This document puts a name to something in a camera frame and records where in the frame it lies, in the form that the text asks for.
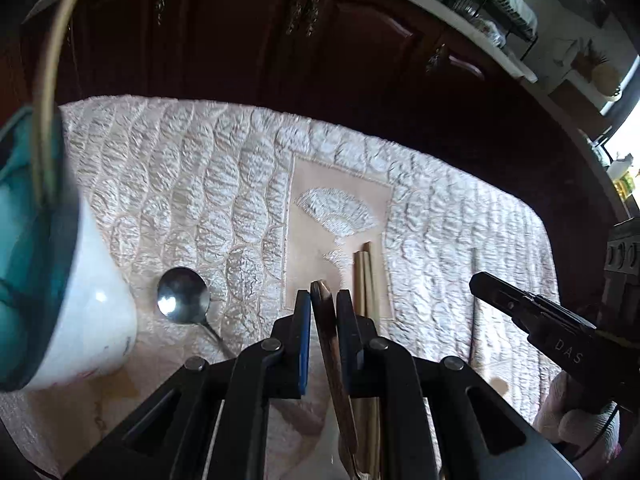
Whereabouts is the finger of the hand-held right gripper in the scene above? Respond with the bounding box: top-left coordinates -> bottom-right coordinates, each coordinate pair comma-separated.
469,271 -> 598,335

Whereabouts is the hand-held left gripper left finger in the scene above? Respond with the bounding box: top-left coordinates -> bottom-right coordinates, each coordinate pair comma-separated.
65,289 -> 313,480

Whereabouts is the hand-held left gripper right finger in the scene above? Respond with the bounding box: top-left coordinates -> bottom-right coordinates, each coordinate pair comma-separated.
336,289 -> 583,480

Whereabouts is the dark brown wooden utensil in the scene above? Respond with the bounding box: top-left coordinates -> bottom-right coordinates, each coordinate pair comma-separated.
310,281 -> 362,477

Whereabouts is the light wooden chopstick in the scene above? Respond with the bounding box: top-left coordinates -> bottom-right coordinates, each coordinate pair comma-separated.
353,251 -> 375,480
363,241 -> 387,480
31,0 -> 101,206

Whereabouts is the metal spoon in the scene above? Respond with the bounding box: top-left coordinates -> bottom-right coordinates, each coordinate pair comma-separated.
156,267 -> 238,361

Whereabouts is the white cup with teal rim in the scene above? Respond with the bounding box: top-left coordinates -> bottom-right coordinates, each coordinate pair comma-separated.
0,105 -> 139,394

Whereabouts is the person's right hand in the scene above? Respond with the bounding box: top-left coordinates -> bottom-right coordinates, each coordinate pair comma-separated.
531,369 -> 625,467

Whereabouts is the white embroidered tablecloth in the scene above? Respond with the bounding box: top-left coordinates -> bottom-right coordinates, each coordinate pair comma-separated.
0,95 -> 564,480

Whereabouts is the yellow round vase with plant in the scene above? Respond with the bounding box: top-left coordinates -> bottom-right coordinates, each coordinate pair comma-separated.
591,40 -> 624,99

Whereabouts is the dark wooden lower cabinet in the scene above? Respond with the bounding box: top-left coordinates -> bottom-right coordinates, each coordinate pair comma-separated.
20,0 -> 617,291

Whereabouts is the black wire dish rack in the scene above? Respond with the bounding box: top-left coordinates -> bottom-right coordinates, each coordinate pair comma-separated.
442,0 -> 542,61

